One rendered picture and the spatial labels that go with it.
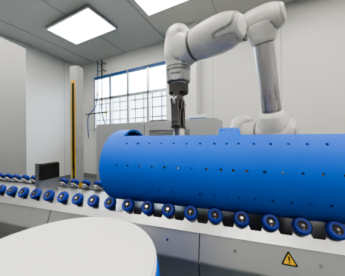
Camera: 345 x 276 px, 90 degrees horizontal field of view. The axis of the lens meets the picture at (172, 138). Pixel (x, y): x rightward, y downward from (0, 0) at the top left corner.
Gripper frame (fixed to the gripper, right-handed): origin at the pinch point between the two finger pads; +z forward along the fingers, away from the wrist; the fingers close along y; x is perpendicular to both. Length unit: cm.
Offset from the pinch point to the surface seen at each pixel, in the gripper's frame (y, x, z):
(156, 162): 13.1, -3.9, 7.8
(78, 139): -32, -81, 0
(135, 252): 41.2, 4.5, 16.3
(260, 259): 12.0, 25.5, 32.9
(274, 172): 13.1, 28.7, 9.2
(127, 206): 10.6, -16.0, 23.8
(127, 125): -181, -134, -20
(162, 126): -170, -69, -17
